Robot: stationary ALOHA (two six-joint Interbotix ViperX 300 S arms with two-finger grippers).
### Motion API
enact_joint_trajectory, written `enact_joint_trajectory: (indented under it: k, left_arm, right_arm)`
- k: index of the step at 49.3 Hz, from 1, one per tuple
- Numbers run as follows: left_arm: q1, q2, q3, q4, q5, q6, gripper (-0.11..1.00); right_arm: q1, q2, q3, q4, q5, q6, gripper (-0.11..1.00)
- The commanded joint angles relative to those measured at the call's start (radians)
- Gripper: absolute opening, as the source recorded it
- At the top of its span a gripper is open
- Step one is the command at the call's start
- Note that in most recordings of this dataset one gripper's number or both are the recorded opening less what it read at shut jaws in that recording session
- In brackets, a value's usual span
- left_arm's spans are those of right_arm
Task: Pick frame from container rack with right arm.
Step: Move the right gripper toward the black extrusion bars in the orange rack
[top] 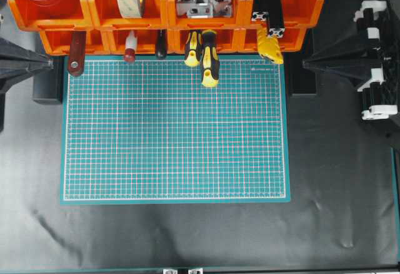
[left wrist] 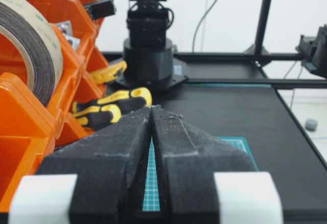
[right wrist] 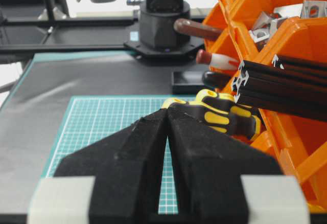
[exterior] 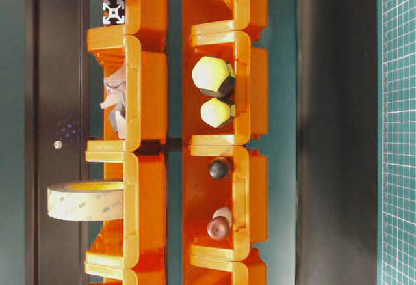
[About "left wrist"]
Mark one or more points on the orange container rack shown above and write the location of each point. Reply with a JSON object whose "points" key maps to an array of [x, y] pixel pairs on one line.
{"points": [[29, 130]]}

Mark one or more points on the green cutting mat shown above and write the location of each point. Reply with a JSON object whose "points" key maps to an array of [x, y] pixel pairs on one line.
{"points": [[151, 195]]}

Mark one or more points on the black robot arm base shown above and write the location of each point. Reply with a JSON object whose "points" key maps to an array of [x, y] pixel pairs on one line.
{"points": [[147, 51]]}

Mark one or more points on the grey foam tape roll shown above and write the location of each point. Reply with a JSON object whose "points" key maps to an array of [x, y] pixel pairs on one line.
{"points": [[30, 49]]}

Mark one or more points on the black aluminium frame stand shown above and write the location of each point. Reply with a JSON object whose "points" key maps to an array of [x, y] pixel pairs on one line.
{"points": [[237, 68]]}

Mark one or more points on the yellow black screwdriver handle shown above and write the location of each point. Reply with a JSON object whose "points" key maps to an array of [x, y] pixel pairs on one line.
{"points": [[99, 113]]}

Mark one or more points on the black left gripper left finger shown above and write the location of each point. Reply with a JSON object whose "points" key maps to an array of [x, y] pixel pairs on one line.
{"points": [[111, 166]]}

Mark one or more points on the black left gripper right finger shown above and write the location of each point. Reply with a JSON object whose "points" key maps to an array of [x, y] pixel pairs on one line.
{"points": [[186, 160]]}

